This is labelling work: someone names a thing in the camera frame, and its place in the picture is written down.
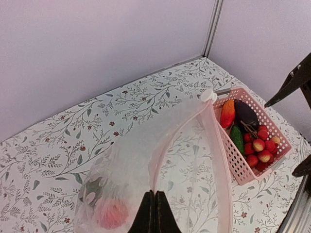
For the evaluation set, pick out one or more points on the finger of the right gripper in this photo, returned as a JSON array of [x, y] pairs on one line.
[[298, 78]]

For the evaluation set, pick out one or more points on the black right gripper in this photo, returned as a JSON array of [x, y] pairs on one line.
[[304, 168]]

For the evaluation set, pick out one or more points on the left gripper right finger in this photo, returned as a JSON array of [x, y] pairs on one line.
[[164, 218]]

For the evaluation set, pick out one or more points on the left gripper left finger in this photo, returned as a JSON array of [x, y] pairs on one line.
[[144, 221]]

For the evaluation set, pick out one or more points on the red bumpy fruit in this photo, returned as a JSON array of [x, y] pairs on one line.
[[113, 214]]

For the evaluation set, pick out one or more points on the red lychee bunch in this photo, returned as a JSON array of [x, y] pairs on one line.
[[260, 148]]

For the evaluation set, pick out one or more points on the pink perforated plastic basket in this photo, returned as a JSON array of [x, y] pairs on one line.
[[236, 162]]

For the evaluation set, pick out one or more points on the clear zip top bag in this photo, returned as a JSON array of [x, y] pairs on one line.
[[155, 165]]

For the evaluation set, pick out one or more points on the dark purple eggplant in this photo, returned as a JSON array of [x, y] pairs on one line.
[[244, 115]]

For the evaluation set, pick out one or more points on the green cucumber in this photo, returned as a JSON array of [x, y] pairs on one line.
[[237, 138]]

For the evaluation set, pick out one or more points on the orange red mango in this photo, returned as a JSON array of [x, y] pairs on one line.
[[227, 114]]

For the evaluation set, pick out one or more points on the floral tablecloth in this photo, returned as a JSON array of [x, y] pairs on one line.
[[43, 167]]

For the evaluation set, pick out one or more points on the right aluminium frame post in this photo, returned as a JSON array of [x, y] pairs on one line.
[[212, 28]]

